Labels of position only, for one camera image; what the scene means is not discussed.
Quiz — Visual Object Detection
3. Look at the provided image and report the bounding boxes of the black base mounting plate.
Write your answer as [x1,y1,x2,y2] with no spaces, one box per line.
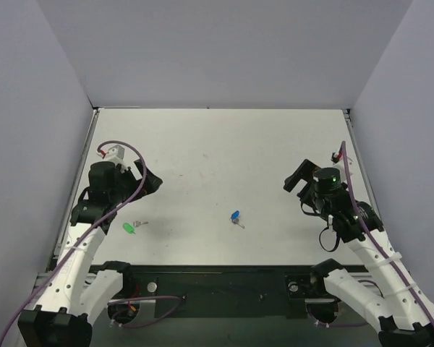
[117,265,340,322]

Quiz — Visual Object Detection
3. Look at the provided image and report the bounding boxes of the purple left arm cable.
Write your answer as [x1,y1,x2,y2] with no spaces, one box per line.
[0,140,146,347]

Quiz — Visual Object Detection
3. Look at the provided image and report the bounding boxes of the silver key with green tag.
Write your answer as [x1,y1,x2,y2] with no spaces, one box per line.
[133,220,148,228]

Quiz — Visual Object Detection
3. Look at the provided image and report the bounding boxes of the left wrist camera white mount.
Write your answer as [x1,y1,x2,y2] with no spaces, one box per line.
[97,145,127,169]

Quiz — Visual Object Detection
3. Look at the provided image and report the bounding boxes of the green key tag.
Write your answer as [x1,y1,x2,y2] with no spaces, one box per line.
[123,223,135,234]

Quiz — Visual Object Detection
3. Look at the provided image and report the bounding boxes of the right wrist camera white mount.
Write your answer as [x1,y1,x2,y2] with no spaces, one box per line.
[331,151,354,181]

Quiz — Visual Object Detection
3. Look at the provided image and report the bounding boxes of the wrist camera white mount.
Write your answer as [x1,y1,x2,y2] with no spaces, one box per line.
[97,145,127,169]
[331,151,354,181]

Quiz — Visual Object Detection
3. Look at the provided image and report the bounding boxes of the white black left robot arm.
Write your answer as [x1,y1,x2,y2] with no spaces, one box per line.
[17,158,163,346]

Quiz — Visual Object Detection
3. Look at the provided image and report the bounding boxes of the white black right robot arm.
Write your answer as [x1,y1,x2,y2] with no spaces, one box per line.
[284,159,434,346]

